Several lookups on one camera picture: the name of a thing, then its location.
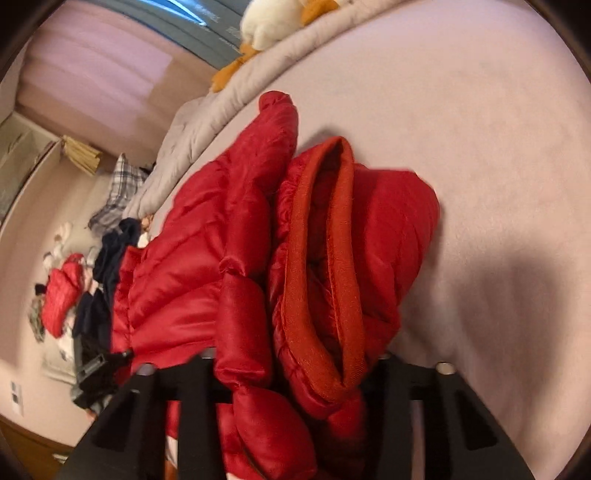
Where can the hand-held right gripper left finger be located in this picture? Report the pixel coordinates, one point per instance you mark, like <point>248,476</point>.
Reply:
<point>194,397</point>

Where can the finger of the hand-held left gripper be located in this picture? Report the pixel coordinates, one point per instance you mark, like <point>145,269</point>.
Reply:
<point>108,362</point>

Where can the red quilted down jacket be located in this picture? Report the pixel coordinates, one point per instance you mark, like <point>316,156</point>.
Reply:
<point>240,258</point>

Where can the grey duvet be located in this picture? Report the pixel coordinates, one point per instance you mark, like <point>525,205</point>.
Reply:
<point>221,110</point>

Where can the dark navy garment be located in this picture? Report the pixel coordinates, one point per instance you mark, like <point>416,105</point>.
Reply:
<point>108,263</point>

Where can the plaid cloth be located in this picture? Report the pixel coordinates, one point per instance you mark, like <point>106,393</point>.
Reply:
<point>117,194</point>

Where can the wooden furniture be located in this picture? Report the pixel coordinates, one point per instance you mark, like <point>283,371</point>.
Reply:
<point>27,450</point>

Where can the white socks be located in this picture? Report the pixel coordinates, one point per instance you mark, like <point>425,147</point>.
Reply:
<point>60,240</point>

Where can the light cabinet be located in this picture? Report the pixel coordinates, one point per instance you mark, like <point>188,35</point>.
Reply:
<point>21,161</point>

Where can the bed with grey sheet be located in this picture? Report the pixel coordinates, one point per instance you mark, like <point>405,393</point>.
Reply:
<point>461,161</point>

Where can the tan paper bag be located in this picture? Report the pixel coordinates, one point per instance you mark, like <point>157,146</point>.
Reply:
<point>82,154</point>

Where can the small red quilted jacket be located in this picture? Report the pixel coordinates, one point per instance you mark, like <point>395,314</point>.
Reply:
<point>62,286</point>

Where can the white and orange plush toy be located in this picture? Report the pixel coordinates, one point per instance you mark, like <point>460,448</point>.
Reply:
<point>268,23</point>

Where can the pink curtain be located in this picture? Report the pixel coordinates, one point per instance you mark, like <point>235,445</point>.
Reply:
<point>106,78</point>

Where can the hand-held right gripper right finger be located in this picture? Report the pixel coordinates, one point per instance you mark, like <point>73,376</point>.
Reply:
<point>397,397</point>

